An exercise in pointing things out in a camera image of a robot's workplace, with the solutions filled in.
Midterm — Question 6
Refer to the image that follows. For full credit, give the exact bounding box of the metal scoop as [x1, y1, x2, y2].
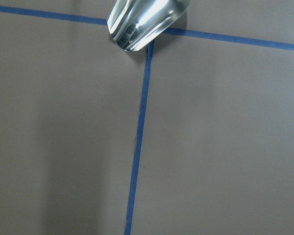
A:
[107, 0, 191, 52]

